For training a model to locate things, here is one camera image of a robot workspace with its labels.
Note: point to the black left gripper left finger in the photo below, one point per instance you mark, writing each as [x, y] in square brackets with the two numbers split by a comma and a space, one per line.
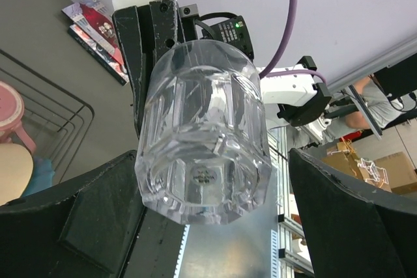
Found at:
[83, 227]

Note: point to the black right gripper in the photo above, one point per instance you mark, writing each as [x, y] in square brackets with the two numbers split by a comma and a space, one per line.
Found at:
[153, 28]

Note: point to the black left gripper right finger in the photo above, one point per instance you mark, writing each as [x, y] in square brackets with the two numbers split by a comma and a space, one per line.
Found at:
[352, 229]

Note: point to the teal scalloped plate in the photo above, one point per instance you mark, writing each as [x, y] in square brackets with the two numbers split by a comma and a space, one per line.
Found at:
[42, 176]

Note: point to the orange floral plate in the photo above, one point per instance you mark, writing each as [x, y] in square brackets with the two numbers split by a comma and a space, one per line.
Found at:
[16, 171]

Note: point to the black wire dish rack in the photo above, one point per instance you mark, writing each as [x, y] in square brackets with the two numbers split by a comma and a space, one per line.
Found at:
[55, 119]

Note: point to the clear drinking glass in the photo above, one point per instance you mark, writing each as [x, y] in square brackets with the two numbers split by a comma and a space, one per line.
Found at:
[203, 155]

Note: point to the pink glass mug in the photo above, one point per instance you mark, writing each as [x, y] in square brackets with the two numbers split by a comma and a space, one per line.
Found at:
[12, 110]

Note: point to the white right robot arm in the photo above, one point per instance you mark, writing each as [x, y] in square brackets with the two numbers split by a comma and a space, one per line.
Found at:
[291, 96]

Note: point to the illustrated red castle book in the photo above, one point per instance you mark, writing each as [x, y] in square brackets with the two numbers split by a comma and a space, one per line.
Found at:
[93, 18]

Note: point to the brown cardboard boxes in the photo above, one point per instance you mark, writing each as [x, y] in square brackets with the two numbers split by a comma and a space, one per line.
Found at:
[394, 173]

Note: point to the person in grey shirt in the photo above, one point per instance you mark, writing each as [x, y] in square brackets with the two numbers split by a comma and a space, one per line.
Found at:
[381, 108]

